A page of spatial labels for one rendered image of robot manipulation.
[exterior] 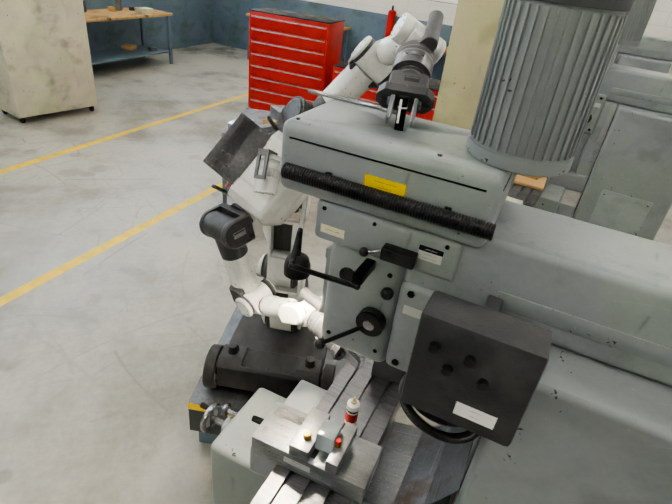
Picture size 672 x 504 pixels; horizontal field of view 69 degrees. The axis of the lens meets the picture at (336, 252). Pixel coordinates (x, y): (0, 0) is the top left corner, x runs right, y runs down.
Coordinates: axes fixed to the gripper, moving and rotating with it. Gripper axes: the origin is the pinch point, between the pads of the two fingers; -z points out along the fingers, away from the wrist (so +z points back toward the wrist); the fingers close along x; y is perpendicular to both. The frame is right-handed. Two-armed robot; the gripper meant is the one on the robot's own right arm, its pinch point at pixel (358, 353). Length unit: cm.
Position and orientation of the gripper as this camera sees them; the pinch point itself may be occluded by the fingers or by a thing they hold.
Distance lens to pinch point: 143.6
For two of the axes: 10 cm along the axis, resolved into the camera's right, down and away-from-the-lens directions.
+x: 7.3, -2.9, 6.2
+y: -1.2, 8.4, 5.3
